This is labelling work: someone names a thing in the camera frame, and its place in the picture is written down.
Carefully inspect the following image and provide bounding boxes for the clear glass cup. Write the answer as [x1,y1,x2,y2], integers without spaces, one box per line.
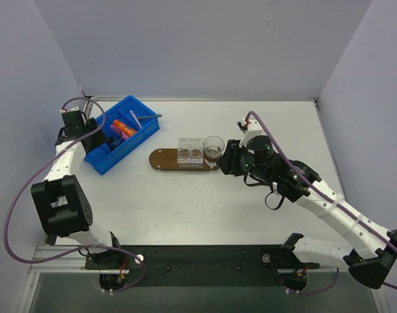
[203,136,225,166]

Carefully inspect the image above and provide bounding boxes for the orange toothpaste tube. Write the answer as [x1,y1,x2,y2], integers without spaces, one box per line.
[113,119,136,137]

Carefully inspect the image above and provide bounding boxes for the pink toothpaste tube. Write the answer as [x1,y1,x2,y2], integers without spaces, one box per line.
[110,125,129,140]

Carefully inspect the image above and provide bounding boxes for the clear textured acrylic holder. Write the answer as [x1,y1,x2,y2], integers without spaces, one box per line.
[177,138,204,168]

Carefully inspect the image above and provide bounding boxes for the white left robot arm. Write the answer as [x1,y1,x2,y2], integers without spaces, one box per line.
[31,108,123,269]

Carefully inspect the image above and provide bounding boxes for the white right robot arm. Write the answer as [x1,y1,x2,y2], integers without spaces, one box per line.
[217,135,397,289]

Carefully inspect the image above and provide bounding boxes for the brown wooden oval tray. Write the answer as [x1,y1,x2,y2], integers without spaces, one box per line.
[149,148,219,172]

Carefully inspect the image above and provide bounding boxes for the blue plastic divided bin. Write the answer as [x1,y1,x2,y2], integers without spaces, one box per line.
[85,95,160,175]

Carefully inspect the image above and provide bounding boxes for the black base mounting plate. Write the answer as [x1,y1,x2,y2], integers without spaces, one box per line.
[85,245,319,287]

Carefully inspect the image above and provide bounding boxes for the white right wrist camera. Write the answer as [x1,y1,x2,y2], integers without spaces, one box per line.
[237,117,263,147]

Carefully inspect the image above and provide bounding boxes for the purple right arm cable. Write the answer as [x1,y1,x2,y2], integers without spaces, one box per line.
[245,110,397,296]

